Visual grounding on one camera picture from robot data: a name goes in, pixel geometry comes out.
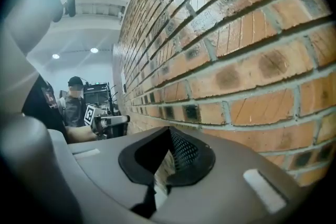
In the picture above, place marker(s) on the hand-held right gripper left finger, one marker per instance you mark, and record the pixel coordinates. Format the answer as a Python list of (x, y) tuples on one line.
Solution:
[(110, 162)]

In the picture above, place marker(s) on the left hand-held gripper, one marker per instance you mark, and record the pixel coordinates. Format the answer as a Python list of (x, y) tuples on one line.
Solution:
[(113, 126)]

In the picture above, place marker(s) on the person's torso black shirt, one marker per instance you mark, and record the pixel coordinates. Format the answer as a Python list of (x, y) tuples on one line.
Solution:
[(44, 107)]

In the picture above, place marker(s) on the person's left forearm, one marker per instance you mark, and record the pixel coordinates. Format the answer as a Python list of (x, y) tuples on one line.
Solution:
[(80, 134)]

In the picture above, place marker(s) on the round ceiling light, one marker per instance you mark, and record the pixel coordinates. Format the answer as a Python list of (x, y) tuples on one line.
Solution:
[(55, 56), (94, 50)]

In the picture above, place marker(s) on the black equipment rack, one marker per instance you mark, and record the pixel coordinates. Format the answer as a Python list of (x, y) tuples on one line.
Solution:
[(95, 97)]

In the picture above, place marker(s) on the black coat rack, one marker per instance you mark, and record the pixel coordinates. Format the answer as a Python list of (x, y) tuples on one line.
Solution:
[(111, 97)]

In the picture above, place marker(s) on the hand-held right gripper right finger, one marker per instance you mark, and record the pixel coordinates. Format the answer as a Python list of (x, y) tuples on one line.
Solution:
[(231, 186)]

